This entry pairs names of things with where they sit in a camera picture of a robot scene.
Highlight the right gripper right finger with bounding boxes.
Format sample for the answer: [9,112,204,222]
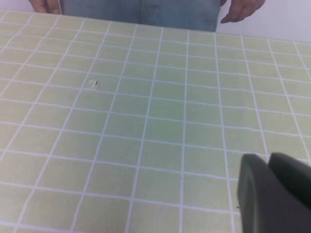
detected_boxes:
[268,152,311,212]

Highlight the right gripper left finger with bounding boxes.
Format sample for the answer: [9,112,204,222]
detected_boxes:
[237,153,311,233]

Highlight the person's left hand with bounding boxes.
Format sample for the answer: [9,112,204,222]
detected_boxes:
[220,0,267,24]

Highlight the person's right hand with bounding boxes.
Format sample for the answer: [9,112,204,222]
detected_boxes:
[28,0,61,15]

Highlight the green checked tablecloth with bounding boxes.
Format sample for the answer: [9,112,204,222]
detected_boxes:
[0,9,311,233]

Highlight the blue jeans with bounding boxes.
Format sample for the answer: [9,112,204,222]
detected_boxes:
[59,0,225,33]

